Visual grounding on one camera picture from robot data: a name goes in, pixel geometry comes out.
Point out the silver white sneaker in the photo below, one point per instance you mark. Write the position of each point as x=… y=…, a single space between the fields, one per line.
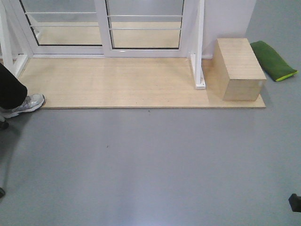
x=30 y=104

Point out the white sliding glass door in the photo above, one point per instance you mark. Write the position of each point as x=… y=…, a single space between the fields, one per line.
x=145 y=28

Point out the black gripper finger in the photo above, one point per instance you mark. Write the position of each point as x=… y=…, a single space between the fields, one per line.
x=295 y=202

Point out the light wooden box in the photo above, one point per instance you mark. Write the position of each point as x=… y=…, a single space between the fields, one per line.
x=239 y=74

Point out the light wooden platform board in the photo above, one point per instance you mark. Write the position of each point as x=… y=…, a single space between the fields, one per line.
x=83 y=83

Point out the white door frame with braces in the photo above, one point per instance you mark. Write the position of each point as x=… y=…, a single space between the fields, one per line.
x=16 y=52

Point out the white fixed glass door panel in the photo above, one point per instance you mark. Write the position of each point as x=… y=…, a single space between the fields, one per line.
x=59 y=27

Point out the green cushion bag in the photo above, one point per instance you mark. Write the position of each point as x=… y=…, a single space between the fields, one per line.
x=271 y=62

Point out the black trouser leg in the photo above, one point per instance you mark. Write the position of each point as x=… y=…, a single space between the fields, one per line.
x=12 y=91

